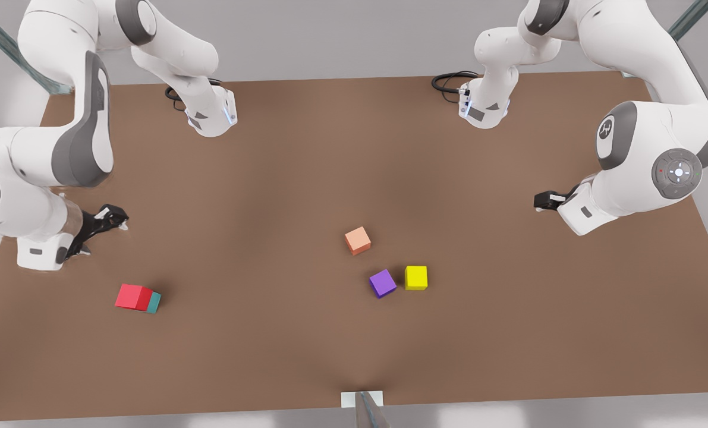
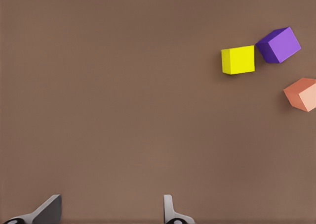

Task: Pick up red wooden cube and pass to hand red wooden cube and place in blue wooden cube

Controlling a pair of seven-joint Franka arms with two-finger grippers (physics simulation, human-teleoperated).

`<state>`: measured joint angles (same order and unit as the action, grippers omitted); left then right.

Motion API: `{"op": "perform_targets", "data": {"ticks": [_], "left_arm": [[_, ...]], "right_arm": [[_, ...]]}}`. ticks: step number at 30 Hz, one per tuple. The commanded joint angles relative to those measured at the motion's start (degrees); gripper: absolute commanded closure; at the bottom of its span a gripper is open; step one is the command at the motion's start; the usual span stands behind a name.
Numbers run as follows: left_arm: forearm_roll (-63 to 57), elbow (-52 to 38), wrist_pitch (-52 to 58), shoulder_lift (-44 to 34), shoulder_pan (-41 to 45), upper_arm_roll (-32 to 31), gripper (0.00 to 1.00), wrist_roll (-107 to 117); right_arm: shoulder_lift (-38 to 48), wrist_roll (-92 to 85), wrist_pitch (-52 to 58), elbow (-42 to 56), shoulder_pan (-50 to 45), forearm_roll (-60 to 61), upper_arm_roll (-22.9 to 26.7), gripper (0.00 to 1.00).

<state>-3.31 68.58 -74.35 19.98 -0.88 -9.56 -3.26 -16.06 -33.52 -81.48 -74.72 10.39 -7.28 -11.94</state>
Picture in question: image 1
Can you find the purple wooden cube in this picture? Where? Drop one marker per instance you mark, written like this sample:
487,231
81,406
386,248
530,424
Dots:
383,283

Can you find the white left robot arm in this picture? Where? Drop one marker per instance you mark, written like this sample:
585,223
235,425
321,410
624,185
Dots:
639,160

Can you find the yellow wooden cube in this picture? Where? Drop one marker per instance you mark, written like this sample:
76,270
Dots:
416,277

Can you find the red wooden cube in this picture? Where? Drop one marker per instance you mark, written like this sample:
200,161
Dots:
134,296

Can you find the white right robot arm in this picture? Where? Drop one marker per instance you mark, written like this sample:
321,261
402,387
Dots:
80,137

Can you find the teal wooden cube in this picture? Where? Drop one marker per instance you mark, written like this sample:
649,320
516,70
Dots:
154,302

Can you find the orange wooden cube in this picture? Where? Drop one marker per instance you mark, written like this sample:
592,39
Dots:
358,240

